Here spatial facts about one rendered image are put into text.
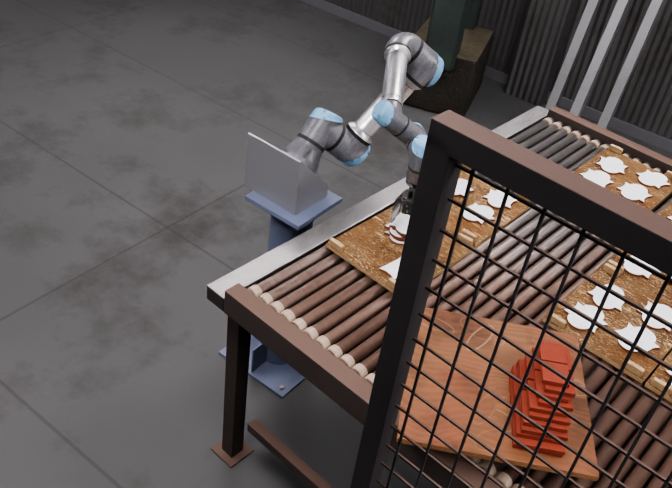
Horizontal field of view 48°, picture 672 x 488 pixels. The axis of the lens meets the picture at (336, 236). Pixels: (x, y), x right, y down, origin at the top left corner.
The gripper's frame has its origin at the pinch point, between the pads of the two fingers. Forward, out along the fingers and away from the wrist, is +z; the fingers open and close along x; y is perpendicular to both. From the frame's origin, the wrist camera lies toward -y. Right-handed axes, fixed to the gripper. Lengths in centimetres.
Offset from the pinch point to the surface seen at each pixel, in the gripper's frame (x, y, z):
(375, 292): -4.9, 31.4, 7.4
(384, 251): -5.4, 11.7, 5.3
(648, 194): 93, -63, 4
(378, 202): -12.5, -19.9, 7.4
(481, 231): 27.1, -12.8, 5.3
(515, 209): 39, -32, 5
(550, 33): 68, -330, 43
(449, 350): 20, 63, -5
